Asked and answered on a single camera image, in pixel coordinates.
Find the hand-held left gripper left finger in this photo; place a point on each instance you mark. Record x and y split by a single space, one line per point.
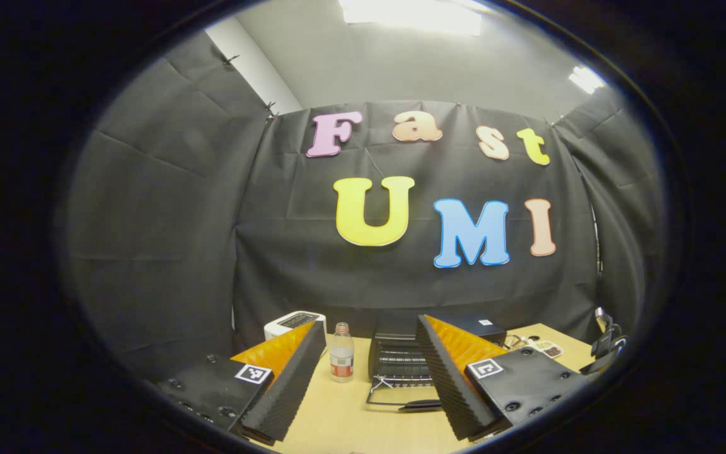
290 388

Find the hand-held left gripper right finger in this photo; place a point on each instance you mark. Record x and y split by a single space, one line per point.
448 378

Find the black electric oven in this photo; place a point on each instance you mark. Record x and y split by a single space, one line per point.
397 366

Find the clear plastic water bottle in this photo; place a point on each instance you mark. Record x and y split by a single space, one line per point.
341 359

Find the white divided dish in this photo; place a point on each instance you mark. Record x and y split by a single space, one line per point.
547 348

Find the white toaster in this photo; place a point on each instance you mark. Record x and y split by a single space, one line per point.
284 323

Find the black backdrop cloth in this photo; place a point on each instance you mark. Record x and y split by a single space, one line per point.
287 252

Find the small ceiling light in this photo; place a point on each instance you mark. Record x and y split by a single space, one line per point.
587 79

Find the large ceiling light panel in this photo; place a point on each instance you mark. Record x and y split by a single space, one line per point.
413 14

